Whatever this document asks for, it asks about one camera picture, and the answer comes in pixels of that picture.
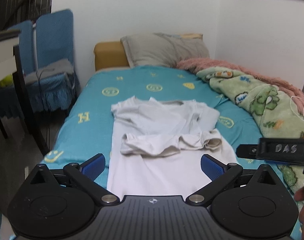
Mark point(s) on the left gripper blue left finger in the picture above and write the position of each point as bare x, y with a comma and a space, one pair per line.
82, 176

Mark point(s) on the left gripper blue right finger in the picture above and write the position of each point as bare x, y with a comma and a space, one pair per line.
222, 177

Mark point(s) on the white t-shirt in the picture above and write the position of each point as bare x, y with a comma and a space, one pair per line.
157, 147

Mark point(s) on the green cartoon fleece blanket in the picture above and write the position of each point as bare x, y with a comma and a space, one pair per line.
250, 109

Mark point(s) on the turquoise patterned bed sheet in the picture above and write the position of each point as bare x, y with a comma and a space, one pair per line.
89, 126

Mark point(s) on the black table leg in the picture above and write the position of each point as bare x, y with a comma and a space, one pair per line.
25, 104

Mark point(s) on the grey cloth on chair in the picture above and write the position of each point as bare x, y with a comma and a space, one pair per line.
59, 67

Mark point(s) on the pink fluffy blanket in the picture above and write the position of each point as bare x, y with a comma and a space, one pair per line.
195, 65

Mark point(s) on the green plush toy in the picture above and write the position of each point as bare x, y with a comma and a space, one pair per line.
7, 81

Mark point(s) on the mustard yellow headboard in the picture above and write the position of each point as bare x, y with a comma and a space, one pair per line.
110, 55

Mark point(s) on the white table top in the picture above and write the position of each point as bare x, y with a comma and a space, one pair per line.
9, 39

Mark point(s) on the blue covered chair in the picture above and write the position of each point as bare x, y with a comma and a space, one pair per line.
26, 46
54, 84

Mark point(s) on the grey pillow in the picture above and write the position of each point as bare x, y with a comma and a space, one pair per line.
160, 49

